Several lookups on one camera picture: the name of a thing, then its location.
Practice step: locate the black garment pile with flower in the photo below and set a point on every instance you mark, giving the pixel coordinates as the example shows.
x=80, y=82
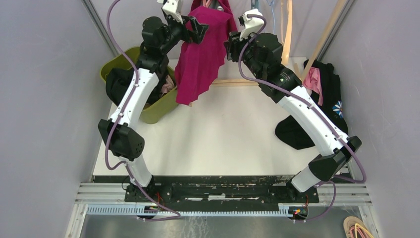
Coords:
x=292, y=134

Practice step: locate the light pink dress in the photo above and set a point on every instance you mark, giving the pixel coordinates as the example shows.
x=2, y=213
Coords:
x=167, y=86

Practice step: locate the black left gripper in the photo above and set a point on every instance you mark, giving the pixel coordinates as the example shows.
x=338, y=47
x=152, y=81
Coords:
x=197, y=34

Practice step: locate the light blue hanger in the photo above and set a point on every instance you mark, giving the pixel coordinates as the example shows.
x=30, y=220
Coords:
x=272, y=5

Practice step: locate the wooden clothes rack frame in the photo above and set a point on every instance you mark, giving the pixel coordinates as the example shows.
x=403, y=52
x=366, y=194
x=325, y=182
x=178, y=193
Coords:
x=327, y=32

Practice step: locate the beige wooden hanger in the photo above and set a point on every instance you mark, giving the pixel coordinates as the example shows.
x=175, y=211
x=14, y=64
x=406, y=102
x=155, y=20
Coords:
x=288, y=34

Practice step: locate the pink cloth on pile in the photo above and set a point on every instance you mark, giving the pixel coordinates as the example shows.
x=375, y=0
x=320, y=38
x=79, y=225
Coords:
x=313, y=82

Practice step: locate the hangers bundle in corner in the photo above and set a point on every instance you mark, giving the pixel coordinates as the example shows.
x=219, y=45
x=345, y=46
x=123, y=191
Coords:
x=355, y=228

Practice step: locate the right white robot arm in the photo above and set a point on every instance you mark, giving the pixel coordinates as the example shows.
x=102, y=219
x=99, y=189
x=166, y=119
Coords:
x=261, y=54

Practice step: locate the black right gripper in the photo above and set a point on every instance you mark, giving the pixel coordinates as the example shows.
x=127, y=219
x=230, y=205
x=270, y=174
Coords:
x=233, y=44

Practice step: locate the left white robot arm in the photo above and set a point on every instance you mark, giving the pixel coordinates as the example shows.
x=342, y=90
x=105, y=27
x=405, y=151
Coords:
x=118, y=132

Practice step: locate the magenta skirt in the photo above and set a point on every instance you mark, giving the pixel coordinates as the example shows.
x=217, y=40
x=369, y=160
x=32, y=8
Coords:
x=198, y=64

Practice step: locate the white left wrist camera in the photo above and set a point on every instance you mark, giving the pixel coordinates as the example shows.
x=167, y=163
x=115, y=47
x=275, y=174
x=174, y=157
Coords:
x=172, y=9

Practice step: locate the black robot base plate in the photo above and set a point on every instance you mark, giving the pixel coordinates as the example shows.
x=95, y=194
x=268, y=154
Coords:
x=226, y=193

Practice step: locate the grey wall conduit strip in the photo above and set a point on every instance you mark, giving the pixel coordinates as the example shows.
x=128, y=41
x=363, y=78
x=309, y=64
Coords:
x=88, y=4

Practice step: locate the grey-blue plastic hanger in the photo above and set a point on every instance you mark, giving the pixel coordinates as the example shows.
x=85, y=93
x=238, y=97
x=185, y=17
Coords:
x=255, y=4

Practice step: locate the pink hanger hook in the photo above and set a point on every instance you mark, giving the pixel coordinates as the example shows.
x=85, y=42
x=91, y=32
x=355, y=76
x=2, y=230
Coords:
x=207, y=2

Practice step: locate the olive green plastic basket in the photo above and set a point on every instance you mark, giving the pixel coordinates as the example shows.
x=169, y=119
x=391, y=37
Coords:
x=153, y=113

